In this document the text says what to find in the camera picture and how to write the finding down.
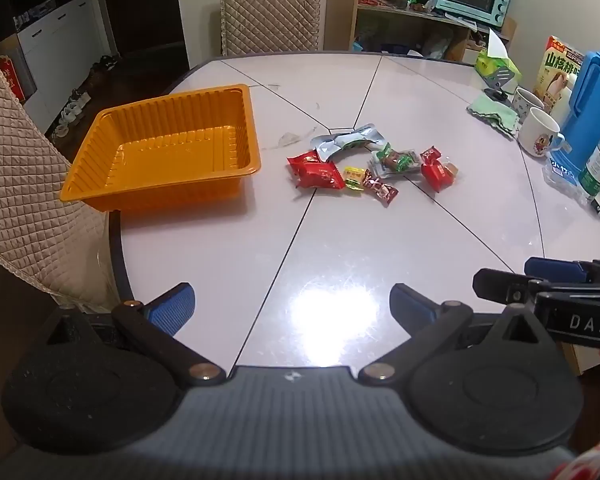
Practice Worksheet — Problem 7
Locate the grey phone stand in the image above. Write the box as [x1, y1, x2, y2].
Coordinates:
[484, 67, 518, 106]

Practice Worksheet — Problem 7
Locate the row of shoes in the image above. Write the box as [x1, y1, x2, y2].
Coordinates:
[50, 52, 123, 138]

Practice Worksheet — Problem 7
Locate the green label water bottle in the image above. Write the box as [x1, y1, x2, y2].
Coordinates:
[577, 122, 600, 201]

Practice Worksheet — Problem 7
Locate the small yellow snack packet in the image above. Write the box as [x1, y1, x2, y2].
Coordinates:
[343, 166, 367, 192]

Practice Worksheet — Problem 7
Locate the quilted beige chair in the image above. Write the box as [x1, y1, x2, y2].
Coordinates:
[217, 0, 323, 57]
[0, 68, 112, 311]

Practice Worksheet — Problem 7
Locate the patterned white mug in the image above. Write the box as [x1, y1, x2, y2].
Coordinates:
[511, 86, 548, 118]

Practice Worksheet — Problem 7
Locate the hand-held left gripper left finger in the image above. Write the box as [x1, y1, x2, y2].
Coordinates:
[40, 282, 227, 387]

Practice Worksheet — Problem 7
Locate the crushed clear plastic bottle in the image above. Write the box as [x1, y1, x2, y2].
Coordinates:
[542, 155, 588, 196]

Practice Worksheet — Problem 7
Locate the green brown snack packet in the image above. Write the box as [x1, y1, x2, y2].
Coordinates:
[377, 143, 421, 173]

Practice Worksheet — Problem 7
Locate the speckled clear snack packet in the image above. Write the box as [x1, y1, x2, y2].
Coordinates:
[369, 152, 423, 179]

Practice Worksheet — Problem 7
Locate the red box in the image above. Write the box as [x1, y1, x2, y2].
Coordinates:
[0, 55, 26, 106]

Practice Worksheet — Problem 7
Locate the white cartoon mug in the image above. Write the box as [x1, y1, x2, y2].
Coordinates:
[516, 107, 566, 158]

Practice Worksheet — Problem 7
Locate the green cloth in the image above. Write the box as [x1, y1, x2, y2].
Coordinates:
[467, 92, 521, 138]

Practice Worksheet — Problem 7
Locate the large red snack packet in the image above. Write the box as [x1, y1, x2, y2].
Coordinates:
[286, 151, 345, 191]

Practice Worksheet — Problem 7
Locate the green tissue box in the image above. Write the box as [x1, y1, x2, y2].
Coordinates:
[475, 27, 523, 81]

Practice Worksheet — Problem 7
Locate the quilted beige chair back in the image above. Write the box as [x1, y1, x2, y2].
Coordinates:
[217, 0, 323, 57]

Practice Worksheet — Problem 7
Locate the small dark red candy packet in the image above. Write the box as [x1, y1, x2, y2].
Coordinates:
[362, 170, 400, 206]

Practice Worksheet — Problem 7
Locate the yellow snack box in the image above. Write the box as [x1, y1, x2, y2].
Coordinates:
[532, 35, 588, 106]

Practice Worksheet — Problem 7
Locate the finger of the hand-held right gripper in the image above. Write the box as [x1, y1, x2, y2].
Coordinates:
[472, 268, 531, 306]
[525, 257, 588, 282]

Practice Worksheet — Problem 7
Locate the white cabinet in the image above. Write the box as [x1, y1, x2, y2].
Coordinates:
[12, 0, 106, 126]

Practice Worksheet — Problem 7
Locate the blue jug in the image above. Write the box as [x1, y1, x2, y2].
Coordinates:
[560, 37, 600, 161]

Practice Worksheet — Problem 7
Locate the white plastic bag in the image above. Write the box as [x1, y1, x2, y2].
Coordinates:
[422, 35, 453, 61]

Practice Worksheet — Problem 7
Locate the silver snack pouch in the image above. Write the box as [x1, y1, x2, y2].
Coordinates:
[310, 124, 385, 162]

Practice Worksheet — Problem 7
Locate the orange plastic tray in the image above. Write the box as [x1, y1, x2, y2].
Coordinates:
[60, 84, 262, 212]

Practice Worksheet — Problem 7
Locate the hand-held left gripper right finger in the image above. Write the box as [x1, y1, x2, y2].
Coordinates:
[358, 283, 553, 387]

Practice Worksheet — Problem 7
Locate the wooden shelf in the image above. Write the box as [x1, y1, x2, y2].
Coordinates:
[326, 0, 518, 63]

